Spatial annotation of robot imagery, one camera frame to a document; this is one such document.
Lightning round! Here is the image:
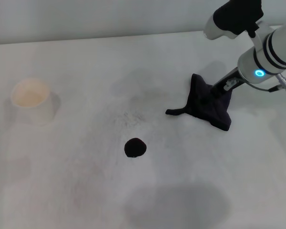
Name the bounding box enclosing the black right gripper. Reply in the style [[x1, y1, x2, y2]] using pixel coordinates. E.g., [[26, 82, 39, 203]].
[[210, 66, 244, 96]]

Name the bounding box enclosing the dark purple rag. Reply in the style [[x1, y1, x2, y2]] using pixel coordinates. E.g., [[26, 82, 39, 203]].
[[165, 73, 233, 132]]

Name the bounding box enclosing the white paper cup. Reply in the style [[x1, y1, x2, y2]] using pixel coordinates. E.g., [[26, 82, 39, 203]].
[[10, 77, 61, 127]]

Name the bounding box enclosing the black water stain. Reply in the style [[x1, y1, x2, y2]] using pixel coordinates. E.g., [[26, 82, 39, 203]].
[[123, 137, 148, 159]]

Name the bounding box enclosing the small silver metal fitting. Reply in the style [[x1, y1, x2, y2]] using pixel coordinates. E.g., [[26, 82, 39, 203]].
[[225, 79, 237, 91]]

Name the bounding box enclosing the black cable with silver plug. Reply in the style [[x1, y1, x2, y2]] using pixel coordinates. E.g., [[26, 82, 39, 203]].
[[251, 73, 286, 93]]

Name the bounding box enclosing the black and white wrist camera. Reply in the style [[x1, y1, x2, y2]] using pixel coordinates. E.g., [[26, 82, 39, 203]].
[[203, 0, 265, 41]]

